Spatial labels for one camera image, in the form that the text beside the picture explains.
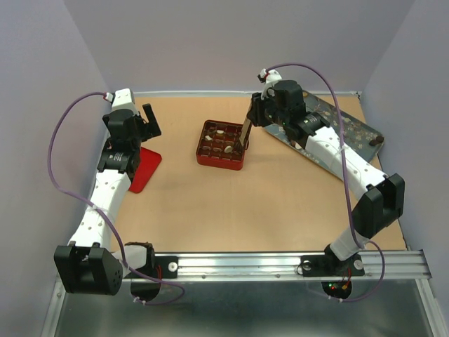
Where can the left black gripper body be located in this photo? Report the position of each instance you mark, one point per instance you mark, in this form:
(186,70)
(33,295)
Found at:
(145,131)

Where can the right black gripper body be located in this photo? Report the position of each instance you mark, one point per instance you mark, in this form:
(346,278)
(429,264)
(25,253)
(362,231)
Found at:
(265,111)

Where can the metal tongs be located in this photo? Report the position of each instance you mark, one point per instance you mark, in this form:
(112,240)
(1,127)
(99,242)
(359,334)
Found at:
(241,143)

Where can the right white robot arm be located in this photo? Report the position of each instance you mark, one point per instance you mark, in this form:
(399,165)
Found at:
(380,197)

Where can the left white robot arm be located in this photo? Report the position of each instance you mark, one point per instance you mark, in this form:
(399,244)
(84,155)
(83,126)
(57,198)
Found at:
(86,265)

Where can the red chocolate box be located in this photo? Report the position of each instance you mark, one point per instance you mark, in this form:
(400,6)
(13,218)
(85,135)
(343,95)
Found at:
(211,152)

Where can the dark chocolate at tray corner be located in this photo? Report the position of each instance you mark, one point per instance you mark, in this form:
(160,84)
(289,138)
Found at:
(376,141)

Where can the red box lid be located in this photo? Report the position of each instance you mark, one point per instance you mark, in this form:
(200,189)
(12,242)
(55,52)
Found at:
(149,162)

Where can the blue floral tray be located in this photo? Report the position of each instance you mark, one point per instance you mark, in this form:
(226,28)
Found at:
(357,134)

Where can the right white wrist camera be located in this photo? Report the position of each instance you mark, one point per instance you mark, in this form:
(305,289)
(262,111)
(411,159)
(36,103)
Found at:
(269,78)

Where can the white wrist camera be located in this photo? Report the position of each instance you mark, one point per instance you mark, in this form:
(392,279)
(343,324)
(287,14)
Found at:
(269,78)
(124,100)

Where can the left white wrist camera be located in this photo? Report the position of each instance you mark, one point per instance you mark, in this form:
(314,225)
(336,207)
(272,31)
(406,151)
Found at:
(124,100)

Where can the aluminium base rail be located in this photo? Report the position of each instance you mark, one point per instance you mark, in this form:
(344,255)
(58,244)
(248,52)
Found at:
(290,266)

